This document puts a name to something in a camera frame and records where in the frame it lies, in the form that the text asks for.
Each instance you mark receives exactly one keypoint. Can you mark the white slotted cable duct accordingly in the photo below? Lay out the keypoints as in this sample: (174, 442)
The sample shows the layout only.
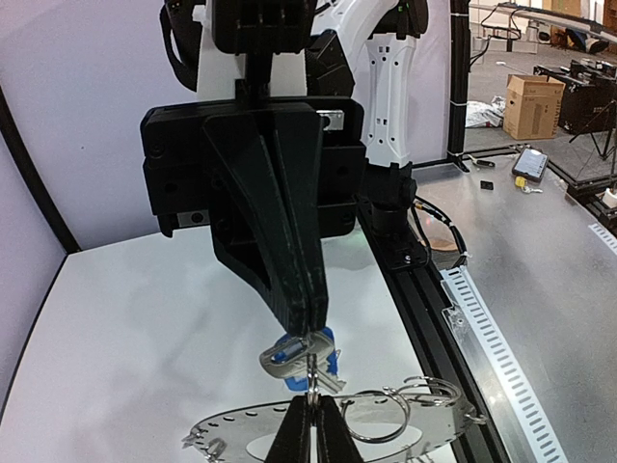
(514, 408)

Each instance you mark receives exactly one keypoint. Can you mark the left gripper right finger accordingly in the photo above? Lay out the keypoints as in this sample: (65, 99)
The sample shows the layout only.
(334, 441)

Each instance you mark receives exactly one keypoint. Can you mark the black front aluminium rail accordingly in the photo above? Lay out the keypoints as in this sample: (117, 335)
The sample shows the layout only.
(419, 297)

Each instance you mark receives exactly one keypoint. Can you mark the metal disc keyring with rings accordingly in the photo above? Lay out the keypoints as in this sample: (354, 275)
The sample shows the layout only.
(405, 422)

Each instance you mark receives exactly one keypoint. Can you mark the black phone device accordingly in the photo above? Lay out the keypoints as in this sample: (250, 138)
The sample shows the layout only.
(531, 165)

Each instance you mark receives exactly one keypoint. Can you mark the blue tagged silver key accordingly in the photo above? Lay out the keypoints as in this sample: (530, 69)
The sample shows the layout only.
(291, 358)

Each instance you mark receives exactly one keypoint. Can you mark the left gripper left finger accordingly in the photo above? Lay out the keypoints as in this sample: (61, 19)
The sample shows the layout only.
(292, 441)

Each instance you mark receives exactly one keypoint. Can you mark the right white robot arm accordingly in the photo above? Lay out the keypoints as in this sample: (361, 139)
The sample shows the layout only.
(253, 51)

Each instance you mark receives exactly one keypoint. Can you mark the right black frame post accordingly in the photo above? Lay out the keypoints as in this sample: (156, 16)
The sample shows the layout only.
(460, 47)

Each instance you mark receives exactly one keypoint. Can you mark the cardboard box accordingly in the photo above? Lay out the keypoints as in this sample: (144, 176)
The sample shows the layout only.
(532, 106)

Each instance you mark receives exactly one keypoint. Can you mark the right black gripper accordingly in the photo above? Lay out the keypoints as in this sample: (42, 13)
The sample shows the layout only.
(283, 173)

